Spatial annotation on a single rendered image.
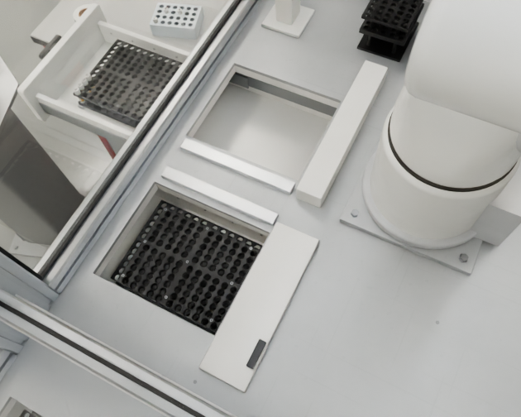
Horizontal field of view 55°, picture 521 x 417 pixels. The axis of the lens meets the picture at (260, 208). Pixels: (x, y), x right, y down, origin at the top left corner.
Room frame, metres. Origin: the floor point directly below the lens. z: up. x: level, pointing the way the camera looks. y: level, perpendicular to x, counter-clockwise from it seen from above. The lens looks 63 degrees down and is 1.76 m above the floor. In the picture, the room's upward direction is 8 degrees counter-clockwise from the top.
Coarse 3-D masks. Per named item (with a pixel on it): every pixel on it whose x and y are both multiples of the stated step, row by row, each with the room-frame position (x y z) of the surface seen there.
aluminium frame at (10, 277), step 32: (256, 0) 0.91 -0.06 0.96; (224, 32) 0.80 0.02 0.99; (192, 96) 0.67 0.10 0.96; (160, 128) 0.58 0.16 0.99; (128, 160) 0.52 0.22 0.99; (128, 192) 0.47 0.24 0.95; (96, 224) 0.40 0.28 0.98; (0, 256) 0.30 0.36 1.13; (64, 256) 0.35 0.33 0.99; (0, 288) 0.27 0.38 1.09; (32, 288) 0.29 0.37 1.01; (64, 288) 0.31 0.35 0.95; (32, 320) 0.21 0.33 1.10; (96, 352) 0.16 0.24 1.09; (160, 384) 0.11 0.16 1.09; (224, 416) 0.06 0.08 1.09
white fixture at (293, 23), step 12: (276, 0) 0.85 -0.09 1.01; (288, 0) 0.83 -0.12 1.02; (276, 12) 0.85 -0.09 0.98; (288, 12) 0.83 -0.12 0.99; (300, 12) 0.86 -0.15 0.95; (312, 12) 0.86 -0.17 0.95; (264, 24) 0.84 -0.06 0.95; (276, 24) 0.84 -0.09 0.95; (288, 24) 0.83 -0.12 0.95; (300, 24) 0.83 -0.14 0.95
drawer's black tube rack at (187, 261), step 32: (160, 224) 0.43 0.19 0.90; (192, 224) 0.43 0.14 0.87; (160, 256) 0.37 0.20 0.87; (192, 256) 0.35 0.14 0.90; (224, 256) 0.34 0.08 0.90; (256, 256) 0.33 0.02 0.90; (128, 288) 0.32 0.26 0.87; (160, 288) 0.30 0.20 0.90; (192, 288) 0.30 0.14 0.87; (224, 288) 0.29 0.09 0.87; (192, 320) 0.24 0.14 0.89
